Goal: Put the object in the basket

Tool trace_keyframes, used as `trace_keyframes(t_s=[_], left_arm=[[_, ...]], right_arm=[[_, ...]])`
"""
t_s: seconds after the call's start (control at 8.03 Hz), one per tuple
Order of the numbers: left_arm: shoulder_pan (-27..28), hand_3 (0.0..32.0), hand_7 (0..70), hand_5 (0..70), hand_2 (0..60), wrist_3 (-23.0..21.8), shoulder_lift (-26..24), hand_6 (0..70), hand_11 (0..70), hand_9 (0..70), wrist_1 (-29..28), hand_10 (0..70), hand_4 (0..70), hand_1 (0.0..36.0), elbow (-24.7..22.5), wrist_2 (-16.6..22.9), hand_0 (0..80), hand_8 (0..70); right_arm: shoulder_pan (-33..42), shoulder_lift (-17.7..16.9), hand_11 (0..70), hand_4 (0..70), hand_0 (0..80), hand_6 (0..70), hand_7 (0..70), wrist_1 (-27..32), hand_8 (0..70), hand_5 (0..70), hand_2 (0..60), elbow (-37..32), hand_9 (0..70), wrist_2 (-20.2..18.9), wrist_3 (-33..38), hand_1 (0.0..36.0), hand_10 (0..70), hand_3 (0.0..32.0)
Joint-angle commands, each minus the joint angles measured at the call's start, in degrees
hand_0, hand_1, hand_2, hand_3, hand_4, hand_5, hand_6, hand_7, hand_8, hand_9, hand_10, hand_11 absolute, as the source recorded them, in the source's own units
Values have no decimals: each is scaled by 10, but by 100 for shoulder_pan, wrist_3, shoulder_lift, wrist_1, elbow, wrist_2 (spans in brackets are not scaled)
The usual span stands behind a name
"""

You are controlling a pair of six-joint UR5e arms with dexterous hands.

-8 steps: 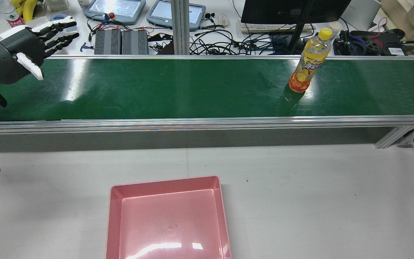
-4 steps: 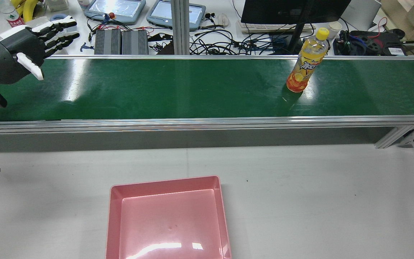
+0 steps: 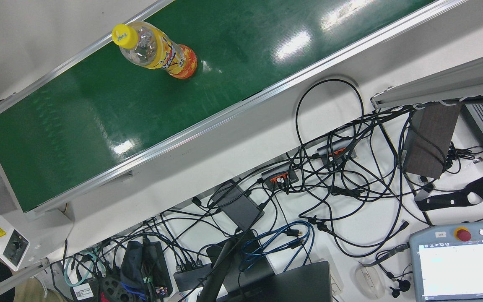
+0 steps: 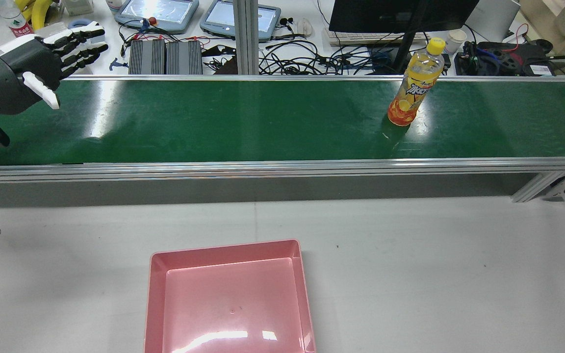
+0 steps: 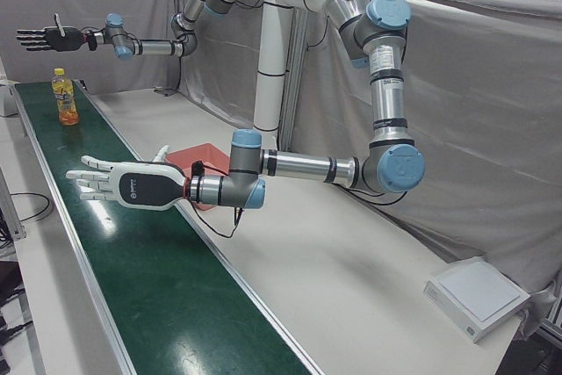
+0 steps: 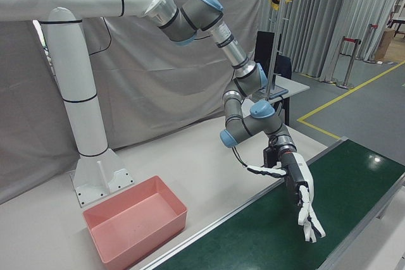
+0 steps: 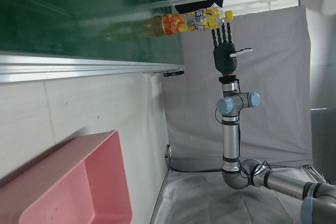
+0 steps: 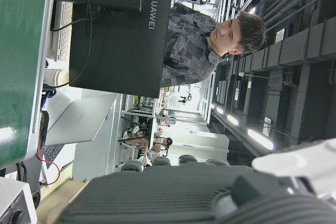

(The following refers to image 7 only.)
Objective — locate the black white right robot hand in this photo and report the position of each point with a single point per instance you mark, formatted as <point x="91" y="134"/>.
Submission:
<point x="224" y="57"/>

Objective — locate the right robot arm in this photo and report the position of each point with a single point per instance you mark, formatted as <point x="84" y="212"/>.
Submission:
<point x="230" y="134"/>

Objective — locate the pink plastic basket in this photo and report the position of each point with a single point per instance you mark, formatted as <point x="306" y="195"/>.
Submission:
<point x="60" y="182"/>

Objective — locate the orange juice bottle yellow cap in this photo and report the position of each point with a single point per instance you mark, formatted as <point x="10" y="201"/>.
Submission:
<point x="176" y="24"/>

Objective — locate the grey backdrop curtain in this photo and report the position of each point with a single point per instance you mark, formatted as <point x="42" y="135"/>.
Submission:
<point x="273" y="90"/>

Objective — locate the grey floor sheet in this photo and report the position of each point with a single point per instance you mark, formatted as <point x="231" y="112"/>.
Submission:
<point x="204" y="203"/>

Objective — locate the green belt conveyor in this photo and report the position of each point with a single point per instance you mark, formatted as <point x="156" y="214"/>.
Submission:
<point x="78" y="11"/>

